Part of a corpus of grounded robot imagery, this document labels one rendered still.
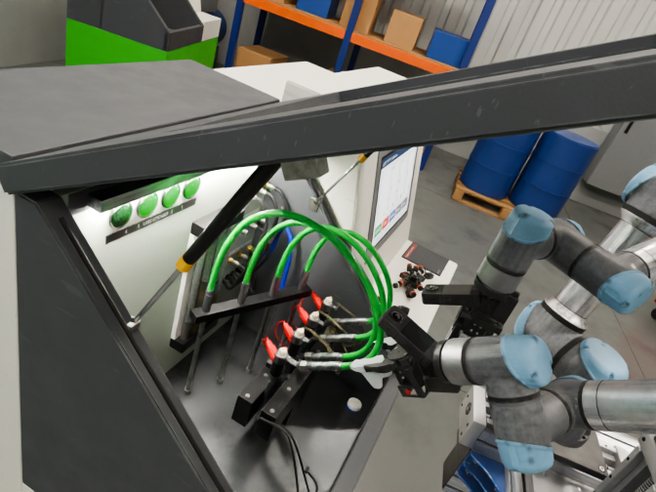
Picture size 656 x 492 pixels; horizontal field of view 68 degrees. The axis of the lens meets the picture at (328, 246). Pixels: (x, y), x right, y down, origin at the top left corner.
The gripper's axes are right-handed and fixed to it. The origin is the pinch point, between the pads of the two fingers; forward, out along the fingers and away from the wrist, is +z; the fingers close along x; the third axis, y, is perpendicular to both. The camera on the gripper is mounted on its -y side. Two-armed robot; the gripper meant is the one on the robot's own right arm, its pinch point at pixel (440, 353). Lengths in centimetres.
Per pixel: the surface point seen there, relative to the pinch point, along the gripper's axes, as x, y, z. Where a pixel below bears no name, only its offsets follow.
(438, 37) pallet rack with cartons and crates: 505, -126, -23
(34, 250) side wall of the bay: -47, -57, -16
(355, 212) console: 23.4, -33.1, -9.6
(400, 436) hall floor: 94, 11, 122
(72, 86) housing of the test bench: -22, -79, -29
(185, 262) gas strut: -45, -35, -26
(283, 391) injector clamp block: -9.6, -26.5, 23.3
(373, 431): -3.2, -4.6, 26.4
